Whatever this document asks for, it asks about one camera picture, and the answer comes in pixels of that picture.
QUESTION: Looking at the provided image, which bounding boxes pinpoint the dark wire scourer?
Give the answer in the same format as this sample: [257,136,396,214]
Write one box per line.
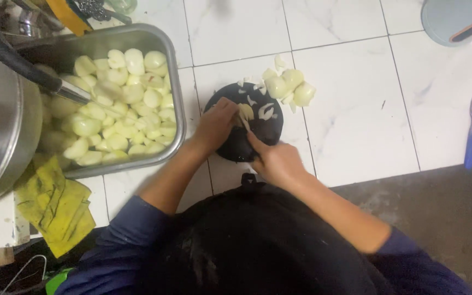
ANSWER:
[73,0,133,26]

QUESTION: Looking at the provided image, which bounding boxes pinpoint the shiny steel utensils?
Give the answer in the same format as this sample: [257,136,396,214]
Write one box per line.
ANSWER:
[0,0,65,46]

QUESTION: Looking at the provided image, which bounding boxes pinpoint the heap of peeled whole onions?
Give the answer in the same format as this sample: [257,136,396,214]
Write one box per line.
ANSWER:
[35,48,177,166]

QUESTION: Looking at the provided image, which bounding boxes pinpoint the green plastic object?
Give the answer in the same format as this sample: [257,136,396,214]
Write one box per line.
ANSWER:
[45,268,75,295]

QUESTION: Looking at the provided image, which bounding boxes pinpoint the black-handled steel ladle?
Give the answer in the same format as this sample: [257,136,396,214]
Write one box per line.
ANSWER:
[0,10,124,117]

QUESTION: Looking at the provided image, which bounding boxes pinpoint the person's right hand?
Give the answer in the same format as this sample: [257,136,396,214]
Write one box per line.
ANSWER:
[246,131,309,191]

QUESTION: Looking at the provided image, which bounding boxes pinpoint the kitchen knife with steel blade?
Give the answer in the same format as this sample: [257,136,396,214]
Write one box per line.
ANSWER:
[238,114,256,136]

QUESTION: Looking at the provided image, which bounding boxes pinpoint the white wire hanger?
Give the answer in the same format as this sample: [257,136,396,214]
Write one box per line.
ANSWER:
[0,254,49,295]

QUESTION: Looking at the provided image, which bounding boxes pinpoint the round black cutting board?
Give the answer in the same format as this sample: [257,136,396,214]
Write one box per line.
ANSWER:
[203,82,284,163]

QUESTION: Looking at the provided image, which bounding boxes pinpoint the peeled white onion half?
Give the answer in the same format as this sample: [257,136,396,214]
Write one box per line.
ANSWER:
[237,103,256,122]

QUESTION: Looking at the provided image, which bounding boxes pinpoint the stained yellow cloth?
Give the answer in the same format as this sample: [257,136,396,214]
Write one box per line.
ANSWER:
[14,156,96,259]

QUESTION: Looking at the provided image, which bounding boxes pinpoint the yellow plastic scoop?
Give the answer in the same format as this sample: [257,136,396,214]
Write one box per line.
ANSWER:
[45,0,94,37]

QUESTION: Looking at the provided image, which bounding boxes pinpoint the pile of cut onion chunks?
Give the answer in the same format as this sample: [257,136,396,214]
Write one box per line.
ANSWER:
[237,54,317,114]

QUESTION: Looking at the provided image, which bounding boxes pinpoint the rectangular steel tray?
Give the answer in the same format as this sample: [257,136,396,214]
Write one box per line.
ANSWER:
[15,23,187,179]

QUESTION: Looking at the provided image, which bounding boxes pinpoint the grey round container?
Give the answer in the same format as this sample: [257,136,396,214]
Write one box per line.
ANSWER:
[421,0,472,47]

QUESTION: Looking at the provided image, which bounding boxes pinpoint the black apron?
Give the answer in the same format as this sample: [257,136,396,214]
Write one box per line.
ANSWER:
[140,173,380,295]

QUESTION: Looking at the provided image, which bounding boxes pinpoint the white onion slice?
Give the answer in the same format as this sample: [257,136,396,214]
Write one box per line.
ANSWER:
[258,103,276,121]

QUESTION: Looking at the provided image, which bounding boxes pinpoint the green glass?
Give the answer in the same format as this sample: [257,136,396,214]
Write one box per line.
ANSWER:
[106,0,138,15]

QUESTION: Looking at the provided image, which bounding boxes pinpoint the person's left hand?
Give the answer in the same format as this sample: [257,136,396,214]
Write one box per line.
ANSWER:
[193,97,241,154]

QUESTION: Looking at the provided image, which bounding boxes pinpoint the dark blue long-sleeved shirt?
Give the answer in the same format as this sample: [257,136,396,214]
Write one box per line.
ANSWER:
[55,195,472,295]

